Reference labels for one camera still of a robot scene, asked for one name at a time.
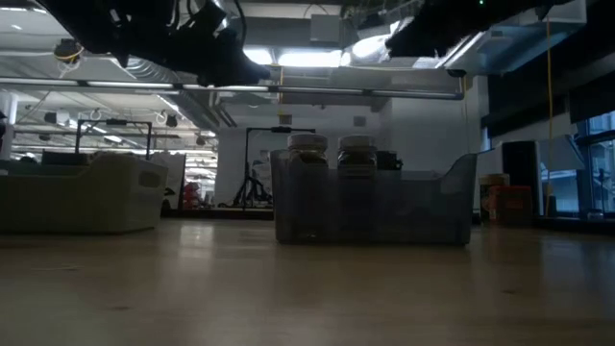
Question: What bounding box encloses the grey metal ceiling pipe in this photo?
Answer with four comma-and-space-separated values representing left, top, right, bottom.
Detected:
0, 79, 465, 101

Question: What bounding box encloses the round fixture with yellow band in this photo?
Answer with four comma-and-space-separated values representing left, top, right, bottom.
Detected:
52, 37, 86, 67

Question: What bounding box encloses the black metal rig frame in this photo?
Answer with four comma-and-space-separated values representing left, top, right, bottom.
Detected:
243, 126, 317, 209

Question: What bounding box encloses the red bundle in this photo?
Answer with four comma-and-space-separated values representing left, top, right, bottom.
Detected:
184, 181, 202, 210

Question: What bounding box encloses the dark translucent plastic bin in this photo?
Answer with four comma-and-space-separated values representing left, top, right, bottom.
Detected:
269, 148, 479, 247

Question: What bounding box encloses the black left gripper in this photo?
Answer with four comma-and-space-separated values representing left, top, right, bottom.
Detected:
158, 0, 272, 88

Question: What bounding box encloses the dark monitor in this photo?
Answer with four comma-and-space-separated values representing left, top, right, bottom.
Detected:
40, 150, 91, 167

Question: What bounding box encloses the white pillar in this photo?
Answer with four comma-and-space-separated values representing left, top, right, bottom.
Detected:
0, 90, 19, 162

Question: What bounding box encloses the tall black cabinet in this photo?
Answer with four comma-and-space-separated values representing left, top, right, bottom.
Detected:
501, 140, 543, 216

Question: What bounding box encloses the glass window wall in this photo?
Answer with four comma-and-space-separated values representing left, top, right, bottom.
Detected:
540, 112, 615, 215

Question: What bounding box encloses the black tripod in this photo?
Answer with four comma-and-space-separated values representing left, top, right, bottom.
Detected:
234, 175, 273, 209

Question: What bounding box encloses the white-cap spice jar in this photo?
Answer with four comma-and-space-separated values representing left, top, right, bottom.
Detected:
286, 133, 330, 241
336, 134, 379, 241

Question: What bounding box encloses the white board panel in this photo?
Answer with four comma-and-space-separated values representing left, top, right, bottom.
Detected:
152, 151, 187, 211

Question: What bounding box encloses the black printer box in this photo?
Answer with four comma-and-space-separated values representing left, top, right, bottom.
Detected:
376, 150, 404, 172

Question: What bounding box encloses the tan-lid spice jar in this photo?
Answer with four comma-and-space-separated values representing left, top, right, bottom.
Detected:
479, 173, 511, 223

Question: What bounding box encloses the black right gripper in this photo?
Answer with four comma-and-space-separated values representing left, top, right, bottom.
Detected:
384, 0, 510, 60

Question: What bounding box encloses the ceiling light panel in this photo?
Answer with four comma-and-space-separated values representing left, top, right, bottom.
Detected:
277, 47, 343, 68
242, 46, 274, 66

